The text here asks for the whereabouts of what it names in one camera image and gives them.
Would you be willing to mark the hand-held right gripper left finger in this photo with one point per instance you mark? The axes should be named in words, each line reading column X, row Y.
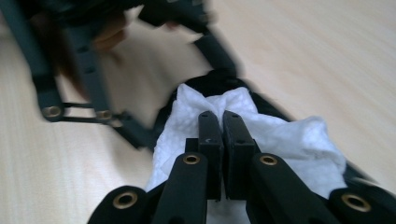
column 211, row 140

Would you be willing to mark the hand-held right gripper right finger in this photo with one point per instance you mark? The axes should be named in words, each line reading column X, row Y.
column 238, row 143

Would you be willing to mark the white wet wipe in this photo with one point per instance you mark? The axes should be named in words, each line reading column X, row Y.
column 289, row 143

